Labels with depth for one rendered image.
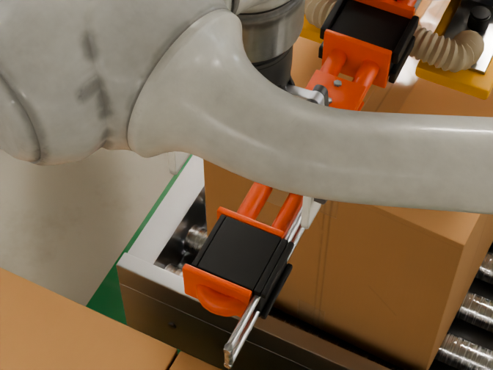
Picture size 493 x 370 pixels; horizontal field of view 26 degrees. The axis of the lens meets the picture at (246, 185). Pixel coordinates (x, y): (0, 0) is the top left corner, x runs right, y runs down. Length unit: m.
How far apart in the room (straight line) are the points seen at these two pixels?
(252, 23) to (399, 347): 1.02
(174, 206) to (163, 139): 1.24
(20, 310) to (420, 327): 0.67
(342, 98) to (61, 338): 0.79
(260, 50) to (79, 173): 1.91
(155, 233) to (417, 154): 1.26
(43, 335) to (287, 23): 1.12
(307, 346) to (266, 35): 0.99
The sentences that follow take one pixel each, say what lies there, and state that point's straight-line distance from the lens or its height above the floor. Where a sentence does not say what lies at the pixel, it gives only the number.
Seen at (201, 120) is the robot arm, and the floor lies 1.66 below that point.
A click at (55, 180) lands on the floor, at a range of 2.67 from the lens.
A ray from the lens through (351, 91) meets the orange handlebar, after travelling 1.21.
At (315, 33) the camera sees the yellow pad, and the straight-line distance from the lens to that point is 1.44.
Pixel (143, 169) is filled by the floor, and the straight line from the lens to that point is 2.66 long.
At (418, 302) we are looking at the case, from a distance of 1.58.
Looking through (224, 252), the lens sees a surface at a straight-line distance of 1.06.
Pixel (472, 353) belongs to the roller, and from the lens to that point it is 1.80.
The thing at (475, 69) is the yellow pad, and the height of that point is 1.10.
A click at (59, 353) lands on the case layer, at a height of 0.54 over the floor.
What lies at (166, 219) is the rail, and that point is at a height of 0.59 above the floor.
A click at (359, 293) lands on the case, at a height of 0.72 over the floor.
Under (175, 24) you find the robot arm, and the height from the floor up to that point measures 1.69.
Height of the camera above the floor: 2.12
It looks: 54 degrees down
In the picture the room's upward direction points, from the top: straight up
